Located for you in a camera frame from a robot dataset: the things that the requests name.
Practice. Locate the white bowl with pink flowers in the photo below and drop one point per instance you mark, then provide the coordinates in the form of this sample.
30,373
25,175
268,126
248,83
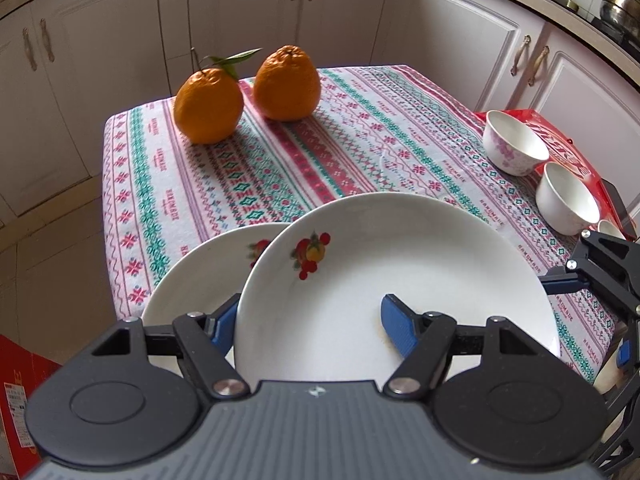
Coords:
515,145

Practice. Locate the red printed box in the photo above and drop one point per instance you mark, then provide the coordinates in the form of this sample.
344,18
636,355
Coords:
565,140

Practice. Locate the steel cooking pot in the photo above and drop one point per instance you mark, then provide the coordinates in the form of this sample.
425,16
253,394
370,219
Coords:
620,5

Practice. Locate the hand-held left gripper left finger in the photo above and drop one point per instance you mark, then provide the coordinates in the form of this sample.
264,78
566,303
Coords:
225,325

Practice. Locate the orange with green leaf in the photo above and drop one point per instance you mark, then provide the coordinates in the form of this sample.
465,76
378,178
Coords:
210,105

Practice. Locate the patterned red green tablecloth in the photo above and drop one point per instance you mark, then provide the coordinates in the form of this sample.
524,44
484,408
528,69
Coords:
300,160

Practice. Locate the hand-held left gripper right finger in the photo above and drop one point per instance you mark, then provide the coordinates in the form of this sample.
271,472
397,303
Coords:
400,325

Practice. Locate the orange without leaf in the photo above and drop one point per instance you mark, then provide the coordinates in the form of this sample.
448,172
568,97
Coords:
287,85

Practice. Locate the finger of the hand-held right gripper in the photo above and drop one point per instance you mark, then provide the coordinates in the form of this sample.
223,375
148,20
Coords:
623,355
565,285

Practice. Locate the red cardboard box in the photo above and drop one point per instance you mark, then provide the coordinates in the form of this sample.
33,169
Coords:
20,400

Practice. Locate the white plate with fruit print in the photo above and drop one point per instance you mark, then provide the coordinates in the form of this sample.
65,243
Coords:
200,280
400,250

